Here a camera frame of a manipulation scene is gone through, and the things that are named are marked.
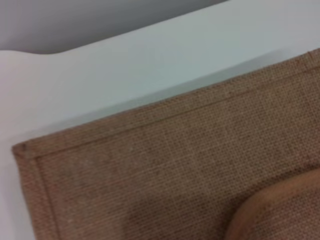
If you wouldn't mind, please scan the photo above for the brown jute tote bag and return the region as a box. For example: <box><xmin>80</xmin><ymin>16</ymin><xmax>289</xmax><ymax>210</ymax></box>
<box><xmin>11</xmin><ymin>47</ymin><xmax>320</xmax><ymax>240</ymax></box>

